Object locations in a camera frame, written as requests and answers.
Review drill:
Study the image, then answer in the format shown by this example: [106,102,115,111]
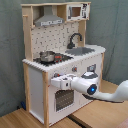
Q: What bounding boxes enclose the white toy microwave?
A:
[67,3,89,21]

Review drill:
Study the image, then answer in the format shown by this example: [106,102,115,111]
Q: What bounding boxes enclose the red stove knob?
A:
[72,66,77,72]
[53,72,62,80]

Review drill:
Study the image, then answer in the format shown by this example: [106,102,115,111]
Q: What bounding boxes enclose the wooden toy kitchen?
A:
[22,2,105,128]

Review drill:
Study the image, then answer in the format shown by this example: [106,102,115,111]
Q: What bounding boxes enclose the toy fridge door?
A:
[78,55,103,108]

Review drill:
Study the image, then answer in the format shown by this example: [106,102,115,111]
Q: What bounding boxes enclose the silver toy pot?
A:
[40,51,55,62]

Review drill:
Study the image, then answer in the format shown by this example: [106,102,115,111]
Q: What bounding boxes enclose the black toy stovetop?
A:
[34,53,71,66]

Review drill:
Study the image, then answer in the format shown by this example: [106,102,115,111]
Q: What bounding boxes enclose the right red stove knob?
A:
[72,66,77,72]

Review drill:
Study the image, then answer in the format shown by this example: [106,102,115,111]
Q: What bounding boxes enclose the toy oven door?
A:
[49,84,79,125]

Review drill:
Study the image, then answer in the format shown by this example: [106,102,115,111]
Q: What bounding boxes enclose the black toy faucet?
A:
[67,33,82,49]

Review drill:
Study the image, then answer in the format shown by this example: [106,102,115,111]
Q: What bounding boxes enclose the grey range hood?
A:
[35,5,64,27]

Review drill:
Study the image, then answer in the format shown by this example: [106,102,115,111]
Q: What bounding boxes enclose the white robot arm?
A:
[51,72,128,103]

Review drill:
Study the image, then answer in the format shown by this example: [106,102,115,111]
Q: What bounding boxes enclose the green backdrop curtain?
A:
[0,0,128,117]

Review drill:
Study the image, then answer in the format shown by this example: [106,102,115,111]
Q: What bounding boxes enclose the grey toy sink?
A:
[66,47,94,56]

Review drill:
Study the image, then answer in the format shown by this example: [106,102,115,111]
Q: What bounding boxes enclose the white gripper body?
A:
[51,75,75,89]

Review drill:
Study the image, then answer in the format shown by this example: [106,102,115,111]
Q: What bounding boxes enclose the left red stove knob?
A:
[53,72,62,80]

